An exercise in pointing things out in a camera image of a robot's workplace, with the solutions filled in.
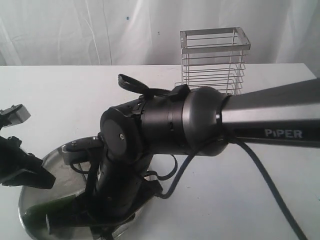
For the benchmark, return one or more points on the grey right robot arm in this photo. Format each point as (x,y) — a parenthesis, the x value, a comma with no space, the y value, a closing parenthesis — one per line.
(144,145)

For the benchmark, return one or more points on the green cucumber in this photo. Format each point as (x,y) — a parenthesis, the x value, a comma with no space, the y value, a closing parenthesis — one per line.
(38,212)

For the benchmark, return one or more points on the round stainless steel plate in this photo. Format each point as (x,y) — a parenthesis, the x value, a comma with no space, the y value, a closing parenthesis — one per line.
(69,180)

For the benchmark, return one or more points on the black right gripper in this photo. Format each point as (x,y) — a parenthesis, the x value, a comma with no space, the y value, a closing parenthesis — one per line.
(115,191)

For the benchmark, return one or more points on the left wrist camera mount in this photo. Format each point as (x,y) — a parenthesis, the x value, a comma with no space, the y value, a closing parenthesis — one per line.
(14,115)

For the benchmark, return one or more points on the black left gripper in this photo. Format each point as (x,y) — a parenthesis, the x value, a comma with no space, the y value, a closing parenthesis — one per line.
(19,168)

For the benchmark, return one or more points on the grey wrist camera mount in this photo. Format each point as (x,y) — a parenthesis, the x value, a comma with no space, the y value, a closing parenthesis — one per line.
(82,150)

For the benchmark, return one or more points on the white backdrop curtain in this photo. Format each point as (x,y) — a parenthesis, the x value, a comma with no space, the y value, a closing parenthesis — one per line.
(147,32)

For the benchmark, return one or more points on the chrome wire utensil rack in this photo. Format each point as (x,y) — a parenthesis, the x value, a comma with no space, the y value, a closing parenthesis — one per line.
(214,58)

